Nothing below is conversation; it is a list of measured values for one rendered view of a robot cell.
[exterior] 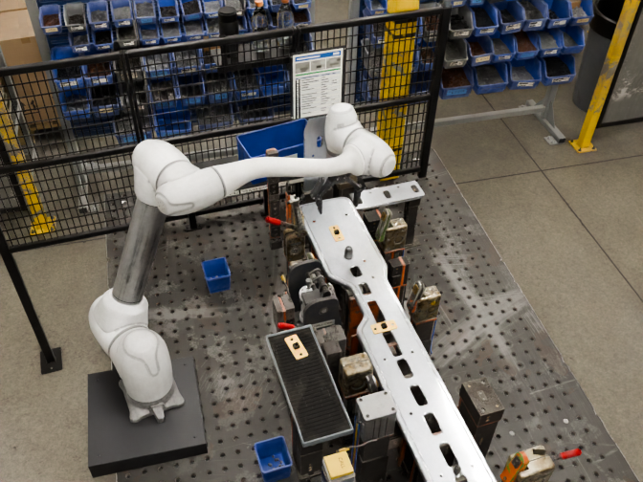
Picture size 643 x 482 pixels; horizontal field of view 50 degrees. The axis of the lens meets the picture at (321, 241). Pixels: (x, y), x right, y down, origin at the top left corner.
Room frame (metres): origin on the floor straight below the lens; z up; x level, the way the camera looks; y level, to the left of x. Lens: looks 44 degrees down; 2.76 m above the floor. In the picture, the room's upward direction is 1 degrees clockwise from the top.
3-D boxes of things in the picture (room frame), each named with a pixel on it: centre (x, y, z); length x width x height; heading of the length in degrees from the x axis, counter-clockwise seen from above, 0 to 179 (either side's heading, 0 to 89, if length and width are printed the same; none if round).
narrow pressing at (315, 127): (2.13, 0.02, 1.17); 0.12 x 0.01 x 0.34; 109
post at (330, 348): (1.28, -0.04, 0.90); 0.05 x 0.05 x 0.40; 19
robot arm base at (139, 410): (1.31, 0.55, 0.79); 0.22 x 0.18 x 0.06; 26
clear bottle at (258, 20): (2.45, 0.25, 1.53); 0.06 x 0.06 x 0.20
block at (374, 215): (2.01, -0.21, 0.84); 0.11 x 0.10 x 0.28; 109
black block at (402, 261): (1.75, -0.28, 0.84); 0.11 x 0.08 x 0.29; 109
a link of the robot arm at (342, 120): (1.87, -0.06, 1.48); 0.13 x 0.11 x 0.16; 39
